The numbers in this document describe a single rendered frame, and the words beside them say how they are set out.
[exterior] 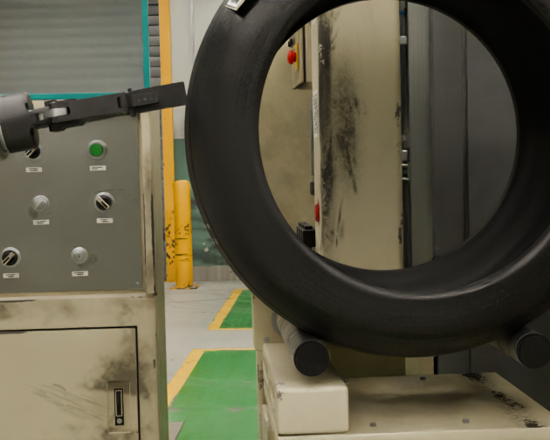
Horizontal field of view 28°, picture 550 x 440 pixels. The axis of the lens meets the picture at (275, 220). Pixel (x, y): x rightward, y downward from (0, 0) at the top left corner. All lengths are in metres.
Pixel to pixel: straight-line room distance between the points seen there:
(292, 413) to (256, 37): 0.46
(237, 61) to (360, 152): 0.45
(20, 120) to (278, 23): 0.35
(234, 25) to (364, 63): 0.43
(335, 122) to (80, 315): 0.66
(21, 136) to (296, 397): 0.48
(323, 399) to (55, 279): 0.88
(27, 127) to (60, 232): 0.73
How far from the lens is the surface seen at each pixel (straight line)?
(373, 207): 1.72
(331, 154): 1.71
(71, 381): 2.10
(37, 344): 2.10
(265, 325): 1.70
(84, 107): 1.39
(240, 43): 1.32
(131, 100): 1.42
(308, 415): 1.37
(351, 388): 1.66
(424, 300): 1.34
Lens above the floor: 1.14
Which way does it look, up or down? 3 degrees down
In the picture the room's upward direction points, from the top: 1 degrees counter-clockwise
